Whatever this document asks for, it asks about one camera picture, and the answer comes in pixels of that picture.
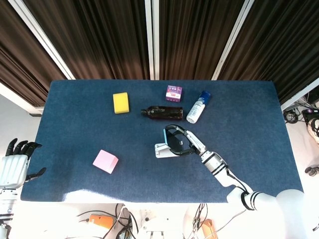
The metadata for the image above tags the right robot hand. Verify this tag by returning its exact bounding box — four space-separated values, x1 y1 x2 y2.
164 124 208 158

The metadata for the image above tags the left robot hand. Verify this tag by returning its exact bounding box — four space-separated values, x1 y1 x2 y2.
0 138 47 188

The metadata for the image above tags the black smartphone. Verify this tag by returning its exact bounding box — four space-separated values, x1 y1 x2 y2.
163 128 191 155

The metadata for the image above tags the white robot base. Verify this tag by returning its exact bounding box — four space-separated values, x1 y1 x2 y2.
124 203 192 239

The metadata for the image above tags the white phone stand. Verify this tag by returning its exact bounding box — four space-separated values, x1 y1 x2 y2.
154 142 182 159

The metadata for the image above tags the dark brown plastic bottle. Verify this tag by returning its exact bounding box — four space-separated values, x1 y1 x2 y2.
141 105 184 120

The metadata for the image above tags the white bottle with blue cap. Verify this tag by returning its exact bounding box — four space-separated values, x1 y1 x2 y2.
186 90 212 124

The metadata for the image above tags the small purple box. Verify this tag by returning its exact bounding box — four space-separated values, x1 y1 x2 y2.
164 85 185 103

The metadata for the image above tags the blue table cloth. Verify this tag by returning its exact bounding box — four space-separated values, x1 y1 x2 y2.
20 79 304 204

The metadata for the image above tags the yellow sponge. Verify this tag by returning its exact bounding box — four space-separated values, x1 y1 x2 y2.
112 92 131 115

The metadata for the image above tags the pink cube block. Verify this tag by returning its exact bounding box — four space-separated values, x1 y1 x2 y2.
92 149 119 174

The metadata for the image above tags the wooden block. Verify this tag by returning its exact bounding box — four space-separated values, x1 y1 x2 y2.
201 219 218 239

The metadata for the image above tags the orange power strip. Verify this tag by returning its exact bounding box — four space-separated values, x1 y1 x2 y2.
89 214 115 229

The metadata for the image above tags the black device with purple button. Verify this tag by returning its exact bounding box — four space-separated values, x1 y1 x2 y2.
302 108 319 122

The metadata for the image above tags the black cable bundle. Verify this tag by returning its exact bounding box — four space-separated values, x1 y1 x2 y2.
184 203 212 239

